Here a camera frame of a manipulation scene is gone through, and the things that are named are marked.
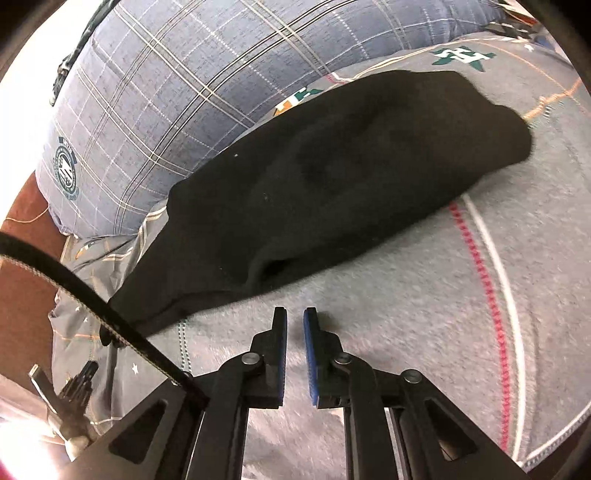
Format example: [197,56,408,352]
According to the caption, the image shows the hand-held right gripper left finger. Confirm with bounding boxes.
[60,307,288,480]

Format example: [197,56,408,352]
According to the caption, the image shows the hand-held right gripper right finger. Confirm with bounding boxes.
[302,307,532,480]

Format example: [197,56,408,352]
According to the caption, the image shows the black pants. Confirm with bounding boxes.
[108,69,534,337]

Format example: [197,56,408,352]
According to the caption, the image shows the grey printed bed sheet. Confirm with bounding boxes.
[48,34,591,480]

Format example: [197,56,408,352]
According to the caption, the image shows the dark metal object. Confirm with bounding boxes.
[28,360,100,462]

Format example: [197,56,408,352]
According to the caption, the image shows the brown headboard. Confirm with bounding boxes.
[0,171,70,384]

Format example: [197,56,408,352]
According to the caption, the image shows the blue plaid pillow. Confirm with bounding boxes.
[37,0,509,238]

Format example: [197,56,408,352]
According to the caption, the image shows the dark patterned garment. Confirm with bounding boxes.
[48,0,116,107]

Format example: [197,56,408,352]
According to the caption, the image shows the pile of plastic packets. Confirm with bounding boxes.
[496,0,561,51]

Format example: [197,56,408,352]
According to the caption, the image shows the black cable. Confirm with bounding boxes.
[0,231,208,407]

